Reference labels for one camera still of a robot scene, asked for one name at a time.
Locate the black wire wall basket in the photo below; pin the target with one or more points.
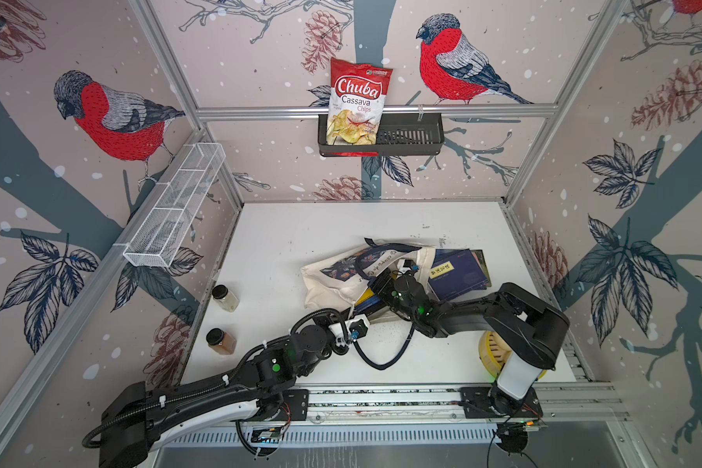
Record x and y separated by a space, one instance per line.
401 134

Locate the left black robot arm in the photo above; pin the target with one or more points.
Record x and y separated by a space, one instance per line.
139 420

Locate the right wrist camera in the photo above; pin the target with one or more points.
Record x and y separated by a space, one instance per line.
407 265

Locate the circuit board under right base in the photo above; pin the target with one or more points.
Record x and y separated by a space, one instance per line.
520 427

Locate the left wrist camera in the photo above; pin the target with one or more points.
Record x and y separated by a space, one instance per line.
357 328

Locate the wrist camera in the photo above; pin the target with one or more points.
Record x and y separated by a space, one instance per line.
407 265
357 328

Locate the clear spice jar black lid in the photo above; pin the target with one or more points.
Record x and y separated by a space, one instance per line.
225 298

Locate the circuit board under left base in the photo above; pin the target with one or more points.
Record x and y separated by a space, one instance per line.
266 437

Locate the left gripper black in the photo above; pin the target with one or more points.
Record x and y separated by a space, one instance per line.
340 349

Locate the circuit board under base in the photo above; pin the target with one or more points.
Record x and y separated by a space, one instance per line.
266 437
520 427

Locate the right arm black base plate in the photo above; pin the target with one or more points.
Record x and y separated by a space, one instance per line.
474 402

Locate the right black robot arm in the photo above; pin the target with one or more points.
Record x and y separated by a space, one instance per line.
534 330

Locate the yellow bamboo steamer basket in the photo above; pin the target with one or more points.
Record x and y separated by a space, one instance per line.
493 353

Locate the Chuba cassava chips bag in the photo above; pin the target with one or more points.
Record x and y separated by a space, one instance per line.
358 94

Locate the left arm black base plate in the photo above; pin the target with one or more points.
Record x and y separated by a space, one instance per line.
295 404

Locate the cream canvas tote bag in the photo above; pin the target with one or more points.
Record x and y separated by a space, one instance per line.
340 281

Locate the dark blue thin book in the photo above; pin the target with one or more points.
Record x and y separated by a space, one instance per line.
479 255
455 273

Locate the brown spice jar black lid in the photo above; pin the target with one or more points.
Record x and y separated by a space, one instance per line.
221 341

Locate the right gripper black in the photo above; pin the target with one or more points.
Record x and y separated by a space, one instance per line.
384 284

